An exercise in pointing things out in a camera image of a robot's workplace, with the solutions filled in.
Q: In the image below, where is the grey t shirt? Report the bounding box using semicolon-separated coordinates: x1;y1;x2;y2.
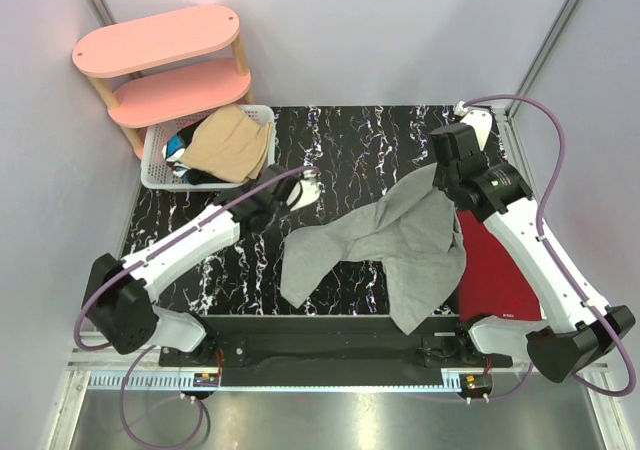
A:
280;165;466;335

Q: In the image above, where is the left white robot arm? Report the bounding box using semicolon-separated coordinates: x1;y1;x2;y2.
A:
73;165;320;366

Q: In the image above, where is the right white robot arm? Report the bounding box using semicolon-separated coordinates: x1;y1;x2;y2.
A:
431;122;636;383

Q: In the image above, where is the beige t shirt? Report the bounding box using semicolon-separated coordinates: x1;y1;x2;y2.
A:
178;105;274;183

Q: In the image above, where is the black blue white garment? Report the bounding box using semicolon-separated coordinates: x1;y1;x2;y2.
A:
162;122;222;185

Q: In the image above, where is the red folded t shirt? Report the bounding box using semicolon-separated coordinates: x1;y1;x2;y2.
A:
457;211;542;321

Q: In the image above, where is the pink three-tier shelf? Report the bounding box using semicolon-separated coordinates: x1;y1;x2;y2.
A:
72;4;255;156

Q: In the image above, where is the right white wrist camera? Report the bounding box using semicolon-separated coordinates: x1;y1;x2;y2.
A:
453;101;493;150

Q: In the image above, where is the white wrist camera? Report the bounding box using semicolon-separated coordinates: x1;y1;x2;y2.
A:
286;170;321;212
453;101;493;150

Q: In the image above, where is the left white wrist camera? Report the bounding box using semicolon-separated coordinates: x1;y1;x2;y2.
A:
286;170;321;212

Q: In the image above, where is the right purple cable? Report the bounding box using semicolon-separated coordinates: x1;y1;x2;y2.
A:
457;94;632;404

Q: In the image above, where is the purple cable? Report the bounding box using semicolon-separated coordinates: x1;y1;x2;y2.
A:
457;94;632;404
73;165;319;445

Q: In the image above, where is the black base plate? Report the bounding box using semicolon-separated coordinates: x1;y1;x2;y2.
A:
158;314;512;388

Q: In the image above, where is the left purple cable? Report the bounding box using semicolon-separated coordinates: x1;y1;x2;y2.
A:
73;165;319;445

